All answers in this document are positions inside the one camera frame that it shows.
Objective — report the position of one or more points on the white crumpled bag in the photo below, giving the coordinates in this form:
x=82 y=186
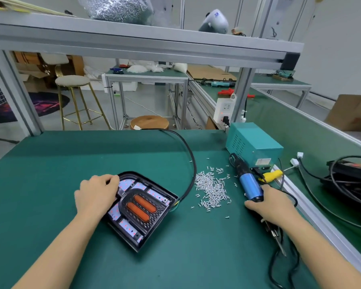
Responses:
x=180 y=68

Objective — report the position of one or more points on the yellow plug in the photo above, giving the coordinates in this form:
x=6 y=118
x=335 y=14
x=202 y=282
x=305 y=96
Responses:
x=272 y=175

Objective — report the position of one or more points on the person's right forearm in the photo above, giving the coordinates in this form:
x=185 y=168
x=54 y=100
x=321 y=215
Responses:
x=331 y=255

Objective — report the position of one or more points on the brown cardboard box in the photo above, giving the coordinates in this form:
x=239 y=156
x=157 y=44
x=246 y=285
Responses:
x=352 y=112

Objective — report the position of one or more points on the green workbench white legs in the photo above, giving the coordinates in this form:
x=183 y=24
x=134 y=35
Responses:
x=280 y=81

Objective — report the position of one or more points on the white power strip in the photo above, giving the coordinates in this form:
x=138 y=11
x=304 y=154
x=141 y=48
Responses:
x=224 y=110

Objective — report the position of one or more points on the teal power supply box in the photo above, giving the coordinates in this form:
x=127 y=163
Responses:
x=252 y=144

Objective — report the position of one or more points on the blue black electric screwdriver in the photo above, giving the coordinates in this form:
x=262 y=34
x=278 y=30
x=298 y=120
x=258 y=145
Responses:
x=251 y=186

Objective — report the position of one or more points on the person's left forearm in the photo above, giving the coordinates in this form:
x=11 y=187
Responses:
x=54 y=249

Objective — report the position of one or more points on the person's left hand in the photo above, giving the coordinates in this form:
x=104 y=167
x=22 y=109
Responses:
x=96 y=195

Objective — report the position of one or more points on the person's right hand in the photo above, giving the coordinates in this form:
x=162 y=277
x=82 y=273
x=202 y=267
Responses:
x=271 y=207

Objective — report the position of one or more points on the red tool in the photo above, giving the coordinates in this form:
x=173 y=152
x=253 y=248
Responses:
x=227 y=92

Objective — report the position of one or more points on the aluminium shelf frame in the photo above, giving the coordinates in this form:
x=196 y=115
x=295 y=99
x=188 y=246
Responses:
x=138 y=42

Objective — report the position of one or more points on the black cover orange strips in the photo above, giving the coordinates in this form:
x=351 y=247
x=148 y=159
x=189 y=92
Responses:
x=141 y=207

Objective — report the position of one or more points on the beige flat folder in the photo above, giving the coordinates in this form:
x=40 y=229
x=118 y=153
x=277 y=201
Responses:
x=18 y=4

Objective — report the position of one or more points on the small green workbench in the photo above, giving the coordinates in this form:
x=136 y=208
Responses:
x=147 y=75

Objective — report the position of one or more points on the heap of small silver screws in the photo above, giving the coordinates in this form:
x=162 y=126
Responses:
x=212 y=188

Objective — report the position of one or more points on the colourful round rug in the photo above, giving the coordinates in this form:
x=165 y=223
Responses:
x=36 y=105

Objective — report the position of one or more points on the clear bag of screws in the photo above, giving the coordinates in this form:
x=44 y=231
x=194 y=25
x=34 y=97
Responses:
x=114 y=7

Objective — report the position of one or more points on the open brown cardboard carton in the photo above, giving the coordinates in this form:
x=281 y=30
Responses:
x=33 y=75

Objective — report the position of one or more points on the round beige stool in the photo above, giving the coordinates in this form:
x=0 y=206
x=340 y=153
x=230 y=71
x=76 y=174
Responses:
x=72 y=81

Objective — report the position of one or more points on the teal hand tool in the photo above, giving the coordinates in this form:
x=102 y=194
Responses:
x=219 y=83

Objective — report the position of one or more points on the round brown wooden stool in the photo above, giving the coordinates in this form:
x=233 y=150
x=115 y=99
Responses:
x=149 y=122

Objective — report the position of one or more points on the white handheld device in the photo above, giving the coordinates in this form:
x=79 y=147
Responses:
x=215 y=21

